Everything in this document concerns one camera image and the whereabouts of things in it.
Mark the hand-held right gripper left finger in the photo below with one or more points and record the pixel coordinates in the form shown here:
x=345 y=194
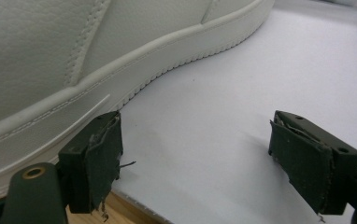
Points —
x=98 y=161

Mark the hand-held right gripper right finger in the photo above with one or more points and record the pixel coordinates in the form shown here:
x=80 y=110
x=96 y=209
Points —
x=307 y=155

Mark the white sneaker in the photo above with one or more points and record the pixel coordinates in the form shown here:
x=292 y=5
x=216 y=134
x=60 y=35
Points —
x=74 y=46

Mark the light grey mat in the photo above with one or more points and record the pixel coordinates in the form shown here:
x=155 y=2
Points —
x=229 y=93

